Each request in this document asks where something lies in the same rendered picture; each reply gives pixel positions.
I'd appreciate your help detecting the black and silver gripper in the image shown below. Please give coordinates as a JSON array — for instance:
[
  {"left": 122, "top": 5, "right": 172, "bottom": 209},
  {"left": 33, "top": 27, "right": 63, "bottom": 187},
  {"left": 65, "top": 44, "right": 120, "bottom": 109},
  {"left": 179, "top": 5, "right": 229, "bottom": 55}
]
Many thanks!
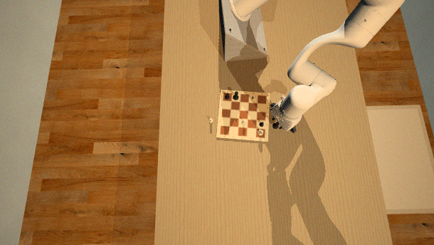
[{"left": 270, "top": 101, "right": 302, "bottom": 133}]

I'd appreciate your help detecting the brown and cream chessboard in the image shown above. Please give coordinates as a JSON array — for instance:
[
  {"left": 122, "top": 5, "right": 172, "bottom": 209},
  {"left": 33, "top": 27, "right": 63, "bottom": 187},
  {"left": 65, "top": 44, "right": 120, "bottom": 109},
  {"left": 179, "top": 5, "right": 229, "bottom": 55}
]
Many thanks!
[{"left": 216, "top": 90, "right": 270, "bottom": 142}]

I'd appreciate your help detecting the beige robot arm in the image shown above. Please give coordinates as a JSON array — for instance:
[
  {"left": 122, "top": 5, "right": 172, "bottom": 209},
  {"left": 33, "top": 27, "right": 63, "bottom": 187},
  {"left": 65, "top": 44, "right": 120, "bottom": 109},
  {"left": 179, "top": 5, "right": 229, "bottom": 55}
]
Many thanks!
[{"left": 228, "top": 0, "right": 405, "bottom": 120}]

